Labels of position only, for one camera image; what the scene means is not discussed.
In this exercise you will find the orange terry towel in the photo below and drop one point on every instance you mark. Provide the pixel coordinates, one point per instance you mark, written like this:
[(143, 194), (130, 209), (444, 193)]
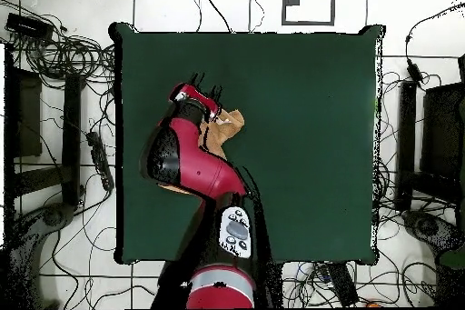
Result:
[(229, 124)]

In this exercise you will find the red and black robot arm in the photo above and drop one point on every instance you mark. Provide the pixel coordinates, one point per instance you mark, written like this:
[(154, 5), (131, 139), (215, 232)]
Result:
[(196, 168)]

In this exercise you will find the flat black adapter box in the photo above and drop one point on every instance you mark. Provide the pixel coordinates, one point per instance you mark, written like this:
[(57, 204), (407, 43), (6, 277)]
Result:
[(29, 26)]

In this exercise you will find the dark green table cloth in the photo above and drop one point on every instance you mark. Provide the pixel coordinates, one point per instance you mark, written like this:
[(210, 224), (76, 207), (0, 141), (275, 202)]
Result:
[(308, 124)]

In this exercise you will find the long black power strip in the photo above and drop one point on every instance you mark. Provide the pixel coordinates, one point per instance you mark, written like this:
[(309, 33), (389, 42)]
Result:
[(100, 161)]

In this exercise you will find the dark grey stand base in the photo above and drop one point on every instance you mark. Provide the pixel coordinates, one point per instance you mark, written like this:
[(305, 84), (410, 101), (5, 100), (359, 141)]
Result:
[(428, 226), (54, 215)]

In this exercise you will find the black inline power adapter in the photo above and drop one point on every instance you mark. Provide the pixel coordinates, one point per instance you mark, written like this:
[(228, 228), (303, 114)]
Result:
[(415, 72)]

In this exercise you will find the long black floor box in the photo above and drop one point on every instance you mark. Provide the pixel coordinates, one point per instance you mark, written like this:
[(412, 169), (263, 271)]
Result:
[(343, 284)]

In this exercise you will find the small orange floor object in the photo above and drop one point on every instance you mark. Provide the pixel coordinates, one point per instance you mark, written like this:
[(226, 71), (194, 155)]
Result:
[(373, 304)]

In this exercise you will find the dark green rounded object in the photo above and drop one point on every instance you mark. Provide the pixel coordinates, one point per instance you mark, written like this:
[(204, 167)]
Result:
[(452, 259)]

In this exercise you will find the black metal frame stand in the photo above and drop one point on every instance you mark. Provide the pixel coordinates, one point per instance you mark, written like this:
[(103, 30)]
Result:
[(441, 132), (71, 135)]

